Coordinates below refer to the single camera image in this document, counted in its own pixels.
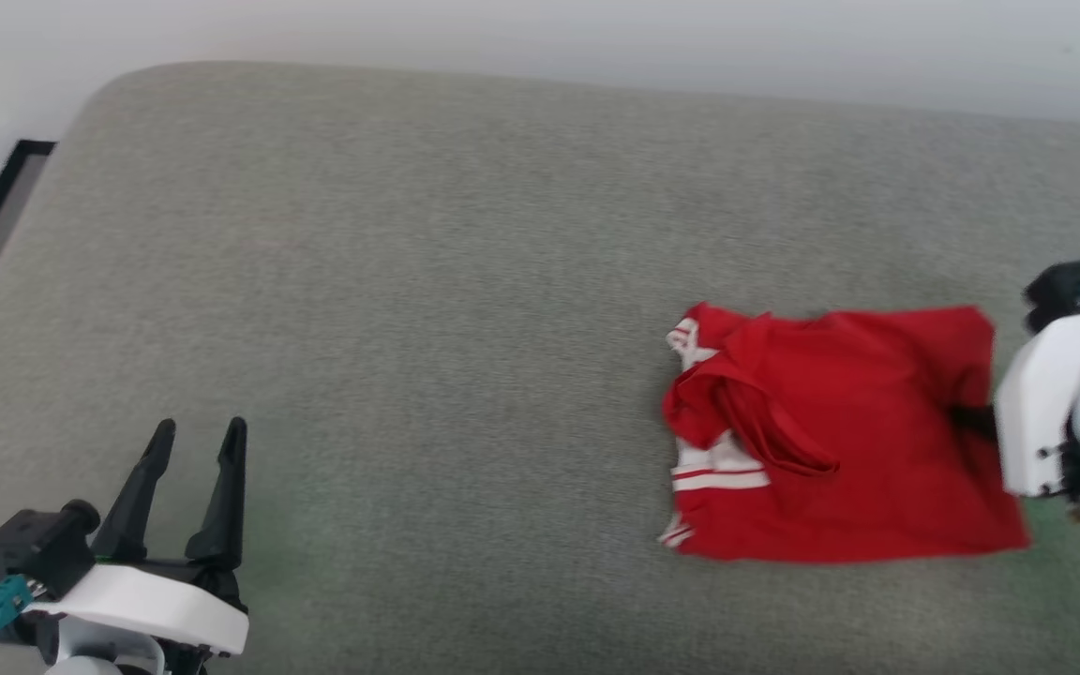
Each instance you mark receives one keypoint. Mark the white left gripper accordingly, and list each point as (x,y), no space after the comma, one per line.
(156,600)

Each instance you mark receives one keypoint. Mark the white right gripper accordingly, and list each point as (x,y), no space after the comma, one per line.
(1037,412)

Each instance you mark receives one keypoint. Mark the red and white garment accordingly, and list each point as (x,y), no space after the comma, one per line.
(859,450)

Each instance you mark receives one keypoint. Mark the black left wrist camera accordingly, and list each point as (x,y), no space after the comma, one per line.
(38,548)

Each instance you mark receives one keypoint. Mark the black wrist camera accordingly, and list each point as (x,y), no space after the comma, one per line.
(38,548)
(1056,291)

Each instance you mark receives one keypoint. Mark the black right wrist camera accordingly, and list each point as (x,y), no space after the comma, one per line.
(1056,291)

